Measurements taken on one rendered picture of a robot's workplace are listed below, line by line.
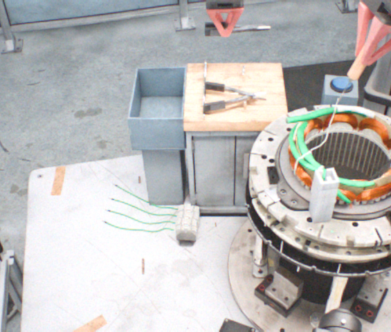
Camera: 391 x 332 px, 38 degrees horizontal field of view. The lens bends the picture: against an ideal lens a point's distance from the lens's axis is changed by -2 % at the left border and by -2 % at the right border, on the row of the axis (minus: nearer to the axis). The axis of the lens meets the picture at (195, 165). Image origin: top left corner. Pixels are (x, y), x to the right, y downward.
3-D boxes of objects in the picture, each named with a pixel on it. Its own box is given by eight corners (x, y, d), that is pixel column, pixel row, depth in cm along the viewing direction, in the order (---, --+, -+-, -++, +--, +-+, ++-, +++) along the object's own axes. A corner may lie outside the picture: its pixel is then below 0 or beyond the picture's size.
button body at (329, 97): (340, 180, 134) (358, 97, 116) (311, 177, 136) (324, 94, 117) (341, 160, 139) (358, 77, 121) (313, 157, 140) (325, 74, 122)
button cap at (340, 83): (351, 91, 117) (351, 88, 117) (331, 90, 118) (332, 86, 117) (351, 80, 120) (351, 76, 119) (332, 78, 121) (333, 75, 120)
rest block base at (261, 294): (269, 278, 114) (270, 272, 112) (301, 301, 110) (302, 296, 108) (253, 294, 111) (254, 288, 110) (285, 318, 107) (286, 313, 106)
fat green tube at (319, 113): (286, 129, 94) (286, 120, 93) (282, 114, 97) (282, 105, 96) (371, 123, 95) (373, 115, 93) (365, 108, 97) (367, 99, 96)
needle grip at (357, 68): (350, 79, 80) (371, 44, 76) (344, 72, 81) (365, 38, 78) (359, 81, 81) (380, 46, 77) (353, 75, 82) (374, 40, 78)
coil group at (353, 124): (323, 135, 99) (326, 117, 96) (321, 128, 100) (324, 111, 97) (357, 133, 99) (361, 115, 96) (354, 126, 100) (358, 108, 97)
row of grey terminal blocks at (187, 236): (196, 247, 122) (195, 235, 119) (174, 245, 123) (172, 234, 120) (201, 211, 129) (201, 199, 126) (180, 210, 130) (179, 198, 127)
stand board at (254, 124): (183, 131, 110) (183, 122, 108) (187, 72, 123) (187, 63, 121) (288, 131, 109) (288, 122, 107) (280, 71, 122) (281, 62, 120)
